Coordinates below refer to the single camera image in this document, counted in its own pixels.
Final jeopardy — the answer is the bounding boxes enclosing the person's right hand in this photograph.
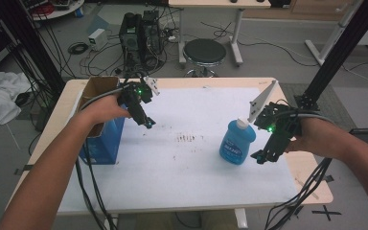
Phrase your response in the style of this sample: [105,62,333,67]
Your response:
[285,117,345,159]

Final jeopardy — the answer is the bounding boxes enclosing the blue plastic bottle white cap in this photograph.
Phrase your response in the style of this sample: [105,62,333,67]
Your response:
[218,116,258,167]

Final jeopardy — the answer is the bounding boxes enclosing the long black floor cable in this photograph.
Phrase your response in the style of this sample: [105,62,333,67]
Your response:
[200,20,320,68]

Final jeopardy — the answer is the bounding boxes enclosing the white table leg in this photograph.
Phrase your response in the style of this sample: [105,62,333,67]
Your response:
[234,208,249,230]

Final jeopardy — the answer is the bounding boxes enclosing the grey left gripper cable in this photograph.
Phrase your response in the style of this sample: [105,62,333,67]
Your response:
[79,81,132,111]

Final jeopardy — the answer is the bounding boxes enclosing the black cable bundle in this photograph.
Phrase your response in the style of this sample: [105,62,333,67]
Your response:
[74,140,120,230]

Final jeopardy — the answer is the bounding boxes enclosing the white metal desk frame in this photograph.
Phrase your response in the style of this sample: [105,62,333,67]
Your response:
[304,0,368,67]

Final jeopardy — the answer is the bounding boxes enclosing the white table mat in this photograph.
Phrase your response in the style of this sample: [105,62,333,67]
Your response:
[57,86,299,215]

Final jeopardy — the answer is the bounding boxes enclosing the black round stool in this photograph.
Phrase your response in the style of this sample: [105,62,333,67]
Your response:
[182,37,228,78]

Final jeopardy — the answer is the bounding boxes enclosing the beige desk white legs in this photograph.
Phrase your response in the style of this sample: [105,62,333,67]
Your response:
[168,0,272,69]

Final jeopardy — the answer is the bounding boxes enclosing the blue cardboard box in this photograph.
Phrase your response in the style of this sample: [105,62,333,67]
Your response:
[76,75,127,166]

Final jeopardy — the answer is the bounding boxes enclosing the black computer tower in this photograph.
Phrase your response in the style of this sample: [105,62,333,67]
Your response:
[118,10,165,76]

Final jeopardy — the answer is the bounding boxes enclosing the small white device box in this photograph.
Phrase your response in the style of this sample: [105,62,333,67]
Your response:
[87,28,110,52]

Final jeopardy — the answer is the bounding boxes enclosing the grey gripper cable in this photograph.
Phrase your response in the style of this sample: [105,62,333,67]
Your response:
[264,108,335,230]
[79,81,132,111]

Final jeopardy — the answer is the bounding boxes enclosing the white crumpled cloth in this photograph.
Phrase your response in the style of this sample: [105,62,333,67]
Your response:
[0,69,32,128]

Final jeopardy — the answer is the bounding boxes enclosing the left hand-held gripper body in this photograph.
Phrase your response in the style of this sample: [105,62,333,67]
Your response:
[118,76,160,120]

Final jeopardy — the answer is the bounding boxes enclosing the person's left hand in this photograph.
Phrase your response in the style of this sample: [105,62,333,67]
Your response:
[81,93,132,127]

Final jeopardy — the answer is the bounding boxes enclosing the round white table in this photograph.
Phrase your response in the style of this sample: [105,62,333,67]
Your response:
[25,0,86,22]

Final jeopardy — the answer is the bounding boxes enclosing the black aluminium post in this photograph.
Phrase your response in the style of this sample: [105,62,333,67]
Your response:
[0,0,67,97]
[294,0,368,112]

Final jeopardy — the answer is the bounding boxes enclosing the coiled black cable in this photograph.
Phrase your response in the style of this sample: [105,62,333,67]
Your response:
[67,41,90,56]

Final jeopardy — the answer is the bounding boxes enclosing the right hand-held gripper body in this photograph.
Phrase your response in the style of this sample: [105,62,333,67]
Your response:
[247,80,303,163]

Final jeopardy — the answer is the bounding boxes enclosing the grey right gripper cable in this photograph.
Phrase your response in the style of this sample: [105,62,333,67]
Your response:
[264,108,335,230]

